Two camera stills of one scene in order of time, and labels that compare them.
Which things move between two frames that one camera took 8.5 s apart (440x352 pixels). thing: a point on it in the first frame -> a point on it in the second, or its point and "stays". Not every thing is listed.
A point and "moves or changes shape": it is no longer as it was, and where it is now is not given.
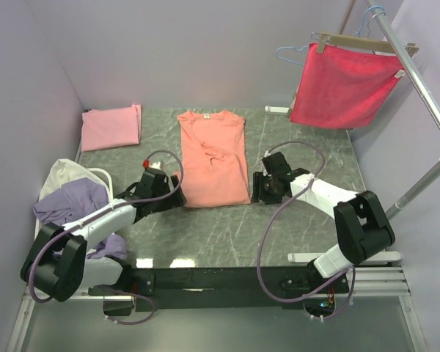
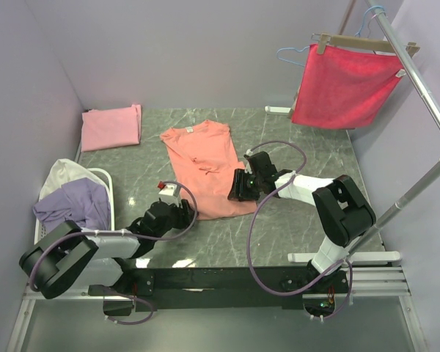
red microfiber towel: [344, 88] stays
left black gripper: [177, 199] -> [185, 214]
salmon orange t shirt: [214, 169] moves or changes shape
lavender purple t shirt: [78, 199] stays
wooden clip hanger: [360, 42] stays
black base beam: [180, 288] stays
